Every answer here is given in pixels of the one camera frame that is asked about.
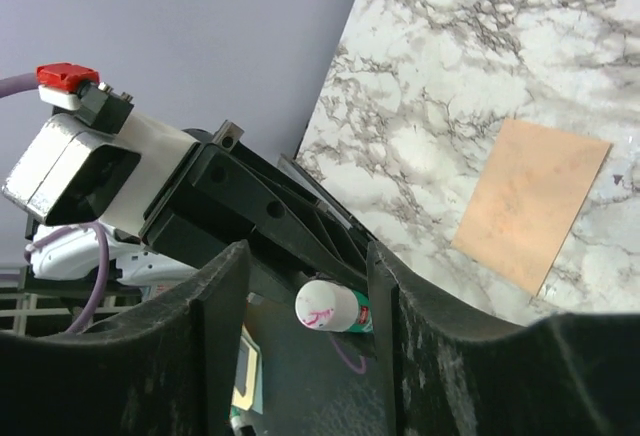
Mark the peach paper envelope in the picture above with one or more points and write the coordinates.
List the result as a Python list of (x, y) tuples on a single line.
[(525, 202)]

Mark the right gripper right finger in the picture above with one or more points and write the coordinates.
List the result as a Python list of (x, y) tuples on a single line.
[(451, 369)]

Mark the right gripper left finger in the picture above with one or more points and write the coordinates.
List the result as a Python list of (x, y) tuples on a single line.
[(165, 367)]

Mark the cluttered storage shelf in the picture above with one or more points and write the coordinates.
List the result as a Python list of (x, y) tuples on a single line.
[(38, 307)]

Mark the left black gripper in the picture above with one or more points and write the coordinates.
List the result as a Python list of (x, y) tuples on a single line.
[(223, 192)]

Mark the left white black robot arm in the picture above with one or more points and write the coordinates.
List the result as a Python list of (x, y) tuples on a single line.
[(71, 252)]

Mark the white green glue stick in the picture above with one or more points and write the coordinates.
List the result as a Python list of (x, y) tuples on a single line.
[(327, 306)]

